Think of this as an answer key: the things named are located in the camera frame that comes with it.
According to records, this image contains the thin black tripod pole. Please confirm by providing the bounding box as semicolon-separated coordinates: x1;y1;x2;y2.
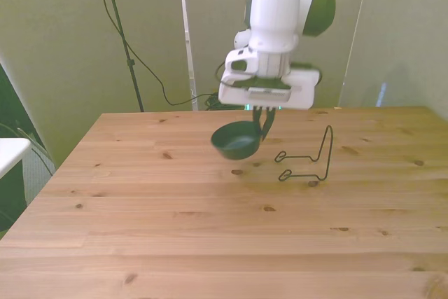
99;0;146;113

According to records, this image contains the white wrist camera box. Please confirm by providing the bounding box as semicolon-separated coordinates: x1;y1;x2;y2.
224;48;260;76

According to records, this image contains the black wire stand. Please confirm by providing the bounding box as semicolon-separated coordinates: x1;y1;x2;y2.
274;125;334;182

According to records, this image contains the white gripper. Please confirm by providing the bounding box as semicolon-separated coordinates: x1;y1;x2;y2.
218;67;320;143

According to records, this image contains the white side furniture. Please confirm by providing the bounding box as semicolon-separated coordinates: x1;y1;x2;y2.
0;137;32;181

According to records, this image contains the black tripod cable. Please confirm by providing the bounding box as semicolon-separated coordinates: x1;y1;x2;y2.
87;0;211;106

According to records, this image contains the dark green bowl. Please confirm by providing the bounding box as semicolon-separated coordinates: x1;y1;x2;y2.
210;121;263;161

